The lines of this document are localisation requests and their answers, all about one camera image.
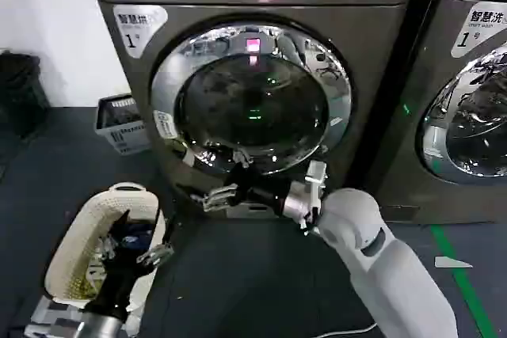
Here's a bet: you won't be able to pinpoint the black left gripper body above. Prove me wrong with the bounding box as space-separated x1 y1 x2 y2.
84 252 150 310

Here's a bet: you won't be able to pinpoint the grey plastic storage basket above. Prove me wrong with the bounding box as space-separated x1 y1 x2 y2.
93 93 151 156

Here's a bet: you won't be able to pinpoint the white laundry basket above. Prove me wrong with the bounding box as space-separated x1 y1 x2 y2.
44 181 168 302

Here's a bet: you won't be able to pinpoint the small white door label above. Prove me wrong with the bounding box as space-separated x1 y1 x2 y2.
153 109 180 140

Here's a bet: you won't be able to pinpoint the green floor tape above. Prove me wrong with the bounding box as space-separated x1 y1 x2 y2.
429 222 497 338

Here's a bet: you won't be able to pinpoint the dark blue clothes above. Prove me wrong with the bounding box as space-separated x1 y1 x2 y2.
105 222 156 262

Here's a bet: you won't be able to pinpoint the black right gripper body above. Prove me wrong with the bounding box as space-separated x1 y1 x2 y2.
223 163 295 217

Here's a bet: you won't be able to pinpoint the black plastic crate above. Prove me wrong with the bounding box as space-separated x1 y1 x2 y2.
0 50 51 138

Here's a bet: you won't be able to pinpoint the grey white checked cloth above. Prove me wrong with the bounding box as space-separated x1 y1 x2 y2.
22 274 148 338

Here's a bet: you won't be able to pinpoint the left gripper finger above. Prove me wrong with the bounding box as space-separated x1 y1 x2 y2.
135 214 176 267
101 208 132 264

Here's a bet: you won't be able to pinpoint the white number label sticker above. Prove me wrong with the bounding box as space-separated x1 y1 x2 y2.
112 4 170 60
450 0 507 60

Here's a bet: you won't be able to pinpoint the round glass dryer door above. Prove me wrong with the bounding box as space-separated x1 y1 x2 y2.
149 20 354 197

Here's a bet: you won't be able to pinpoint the grey dryer with chrome door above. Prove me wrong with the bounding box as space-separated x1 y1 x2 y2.
378 0 507 225

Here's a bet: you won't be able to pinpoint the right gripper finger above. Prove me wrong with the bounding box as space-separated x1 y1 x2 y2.
202 194 241 213
191 183 239 202

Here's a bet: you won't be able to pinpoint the white floor marker piece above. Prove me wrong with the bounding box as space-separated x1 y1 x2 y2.
433 255 475 269

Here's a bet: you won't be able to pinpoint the chrome-ringed round dryer door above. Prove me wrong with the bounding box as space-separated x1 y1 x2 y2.
414 43 507 188

